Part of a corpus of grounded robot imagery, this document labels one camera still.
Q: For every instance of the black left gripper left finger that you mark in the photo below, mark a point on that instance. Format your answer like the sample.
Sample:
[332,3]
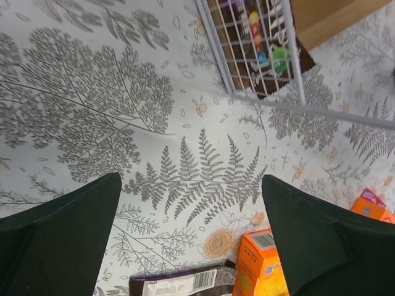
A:
[57,248]

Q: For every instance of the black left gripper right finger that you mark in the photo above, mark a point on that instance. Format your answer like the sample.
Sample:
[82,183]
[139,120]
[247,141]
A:
[325,249]

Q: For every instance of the brown chocolate bar wrapper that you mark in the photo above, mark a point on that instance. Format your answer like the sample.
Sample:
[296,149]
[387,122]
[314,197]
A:
[210,280]

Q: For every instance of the purple M&M's candy bag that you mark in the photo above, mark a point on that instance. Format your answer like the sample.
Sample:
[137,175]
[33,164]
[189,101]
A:
[255,44]

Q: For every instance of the pink Scrub Daddy box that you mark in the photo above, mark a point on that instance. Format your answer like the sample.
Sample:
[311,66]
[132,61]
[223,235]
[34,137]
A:
[370,205]

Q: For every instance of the orange Scrub Daddy box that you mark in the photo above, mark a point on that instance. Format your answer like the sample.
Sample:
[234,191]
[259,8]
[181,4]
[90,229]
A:
[259,270]

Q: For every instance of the white wire wooden shelf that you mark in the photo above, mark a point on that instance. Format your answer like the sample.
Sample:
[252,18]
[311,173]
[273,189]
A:
[291,96]

